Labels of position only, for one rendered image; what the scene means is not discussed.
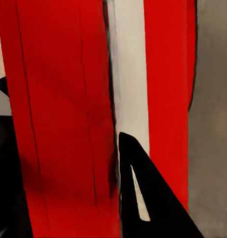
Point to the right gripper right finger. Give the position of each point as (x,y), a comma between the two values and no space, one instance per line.
(168,217)

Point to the coffee table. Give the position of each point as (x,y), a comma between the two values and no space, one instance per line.
(207,124)

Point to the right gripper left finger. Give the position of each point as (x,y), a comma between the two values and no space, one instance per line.
(10,178)

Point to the radio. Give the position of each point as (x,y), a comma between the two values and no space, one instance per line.
(78,73)

